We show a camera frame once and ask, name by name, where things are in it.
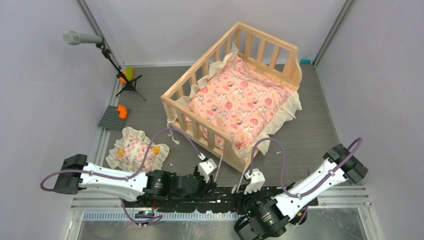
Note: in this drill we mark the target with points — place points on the small checkered ruffled pillow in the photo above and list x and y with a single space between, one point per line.
133 149

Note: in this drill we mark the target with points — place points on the orange green toy ball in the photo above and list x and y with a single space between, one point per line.
129 74

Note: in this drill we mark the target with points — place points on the pink printed cushion with ties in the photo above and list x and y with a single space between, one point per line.
245 104

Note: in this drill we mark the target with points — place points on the orange curved toy piece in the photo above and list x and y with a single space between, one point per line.
122 112

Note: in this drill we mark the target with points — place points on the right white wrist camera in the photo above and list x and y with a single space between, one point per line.
255 181

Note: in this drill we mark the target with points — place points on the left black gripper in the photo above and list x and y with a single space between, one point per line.
205 187

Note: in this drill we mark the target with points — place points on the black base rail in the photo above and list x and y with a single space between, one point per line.
220 200

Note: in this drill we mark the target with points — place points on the silver microphone on tripod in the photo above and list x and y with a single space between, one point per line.
73 38

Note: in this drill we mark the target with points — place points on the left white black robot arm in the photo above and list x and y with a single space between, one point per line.
78 174

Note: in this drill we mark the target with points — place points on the wooden slatted pet bed frame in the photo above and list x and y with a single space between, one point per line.
264 54

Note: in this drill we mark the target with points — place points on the grey building plate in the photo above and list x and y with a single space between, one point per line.
110 119

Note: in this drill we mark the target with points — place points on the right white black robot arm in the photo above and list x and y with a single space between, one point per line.
264 220

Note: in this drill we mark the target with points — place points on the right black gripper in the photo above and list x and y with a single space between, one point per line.
240 199

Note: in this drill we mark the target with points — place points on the teal small block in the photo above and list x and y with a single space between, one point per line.
305 61

